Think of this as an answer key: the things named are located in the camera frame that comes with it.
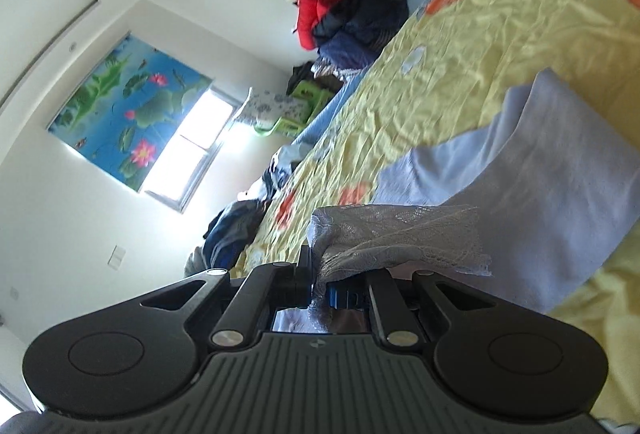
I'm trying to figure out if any yellow floral carrot quilt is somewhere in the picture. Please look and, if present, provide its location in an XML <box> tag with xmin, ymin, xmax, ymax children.
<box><xmin>233</xmin><ymin>0</ymin><xmax>639</xmax><ymax>424</ymax></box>

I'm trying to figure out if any folded dark clothes stack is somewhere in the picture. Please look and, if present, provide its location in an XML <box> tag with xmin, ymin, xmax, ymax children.
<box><xmin>203</xmin><ymin>199</ymin><xmax>268</xmax><ymax>270</ymax></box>

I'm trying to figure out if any window with metal frame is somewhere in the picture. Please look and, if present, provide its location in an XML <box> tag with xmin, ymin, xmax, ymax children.
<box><xmin>141</xmin><ymin>86</ymin><xmax>241</xmax><ymax>213</ymax></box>

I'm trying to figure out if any lavender long-sleeve lace top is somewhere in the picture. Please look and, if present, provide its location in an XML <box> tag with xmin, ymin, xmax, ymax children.
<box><xmin>308</xmin><ymin>70</ymin><xmax>639</xmax><ymax>313</ymax></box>

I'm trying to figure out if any grey patterned blanket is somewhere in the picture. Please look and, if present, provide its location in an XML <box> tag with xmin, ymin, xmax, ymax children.
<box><xmin>183</xmin><ymin>246</ymin><xmax>209</xmax><ymax>278</ymax></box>

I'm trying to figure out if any blue knitted bed sheet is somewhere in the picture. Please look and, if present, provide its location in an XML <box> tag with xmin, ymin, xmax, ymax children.
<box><xmin>292</xmin><ymin>68</ymin><xmax>369</xmax><ymax>146</ymax></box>

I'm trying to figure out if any white wall switch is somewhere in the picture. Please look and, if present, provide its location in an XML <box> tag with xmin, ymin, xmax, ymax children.
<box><xmin>107</xmin><ymin>245</ymin><xmax>126</xmax><ymax>270</ymax></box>

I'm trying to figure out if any green plastic stool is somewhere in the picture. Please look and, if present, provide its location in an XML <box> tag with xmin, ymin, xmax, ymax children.
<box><xmin>254</xmin><ymin>80</ymin><xmax>334</xmax><ymax>138</ymax></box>

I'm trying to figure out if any crumpled white plastic bag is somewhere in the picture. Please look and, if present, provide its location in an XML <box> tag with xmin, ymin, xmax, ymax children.
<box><xmin>262</xmin><ymin>143</ymin><xmax>309</xmax><ymax>198</ymax></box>

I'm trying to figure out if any dark navy clothes pile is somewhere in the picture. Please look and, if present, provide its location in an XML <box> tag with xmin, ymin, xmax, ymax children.
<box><xmin>311</xmin><ymin>0</ymin><xmax>409</xmax><ymax>70</ymax></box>

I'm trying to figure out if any lotus print roller blind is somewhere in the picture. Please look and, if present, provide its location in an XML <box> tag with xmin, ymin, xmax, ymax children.
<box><xmin>48</xmin><ymin>34</ymin><xmax>212</xmax><ymax>191</ymax></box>

